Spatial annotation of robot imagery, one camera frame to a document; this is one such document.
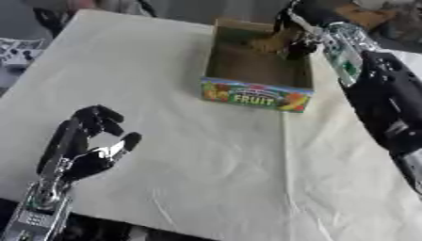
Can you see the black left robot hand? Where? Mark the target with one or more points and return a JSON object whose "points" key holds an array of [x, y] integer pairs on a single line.
{"points": [[82, 163]]}

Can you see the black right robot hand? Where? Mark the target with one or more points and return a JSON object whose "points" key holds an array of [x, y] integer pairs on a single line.
{"points": [[313, 12]]}

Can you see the tan toy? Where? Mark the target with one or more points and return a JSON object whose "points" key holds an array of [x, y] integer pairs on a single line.
{"points": [[272, 42]]}

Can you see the silver and black right robot arm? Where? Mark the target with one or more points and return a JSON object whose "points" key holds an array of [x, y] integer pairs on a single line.
{"points": [[384, 94]]}

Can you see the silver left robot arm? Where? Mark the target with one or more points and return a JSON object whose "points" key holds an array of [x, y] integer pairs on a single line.
{"points": [[38, 210]]}

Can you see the cardboard box with colourful print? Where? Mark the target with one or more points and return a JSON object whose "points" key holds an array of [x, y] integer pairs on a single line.
{"points": [[257, 72]]}

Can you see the brown cardboard piece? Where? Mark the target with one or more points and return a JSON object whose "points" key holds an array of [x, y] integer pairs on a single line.
{"points": [[367, 15]]}

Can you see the white device with black knobs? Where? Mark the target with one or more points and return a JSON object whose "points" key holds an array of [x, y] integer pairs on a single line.
{"points": [[19, 53]]}

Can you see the person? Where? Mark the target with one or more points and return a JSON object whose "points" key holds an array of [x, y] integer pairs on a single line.
{"points": [[118, 6]]}

